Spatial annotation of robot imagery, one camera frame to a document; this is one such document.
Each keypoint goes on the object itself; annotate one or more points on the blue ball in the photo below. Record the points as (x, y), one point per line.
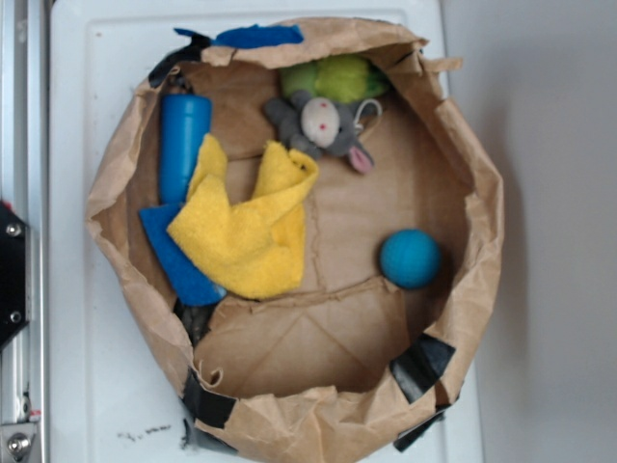
(410, 259)

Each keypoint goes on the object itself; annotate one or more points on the yellow cloth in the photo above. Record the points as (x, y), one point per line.
(254, 249)

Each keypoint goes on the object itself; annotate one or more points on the brown paper bag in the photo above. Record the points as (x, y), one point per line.
(343, 365)

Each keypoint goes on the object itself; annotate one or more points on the grey plush bunny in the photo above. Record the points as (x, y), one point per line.
(316, 125)

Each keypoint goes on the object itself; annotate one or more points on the green plush toy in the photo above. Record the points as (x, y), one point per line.
(344, 78)

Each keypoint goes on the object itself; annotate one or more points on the blue cylinder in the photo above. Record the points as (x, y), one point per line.
(185, 120)

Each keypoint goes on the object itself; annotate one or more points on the blue felt piece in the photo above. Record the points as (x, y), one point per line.
(252, 37)

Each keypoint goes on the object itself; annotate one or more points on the white tray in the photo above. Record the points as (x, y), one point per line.
(110, 401)

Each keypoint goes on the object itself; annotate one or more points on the black bracket plate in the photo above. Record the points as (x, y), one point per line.
(15, 275)

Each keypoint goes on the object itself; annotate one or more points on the aluminium frame rail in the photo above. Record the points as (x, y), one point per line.
(25, 425)

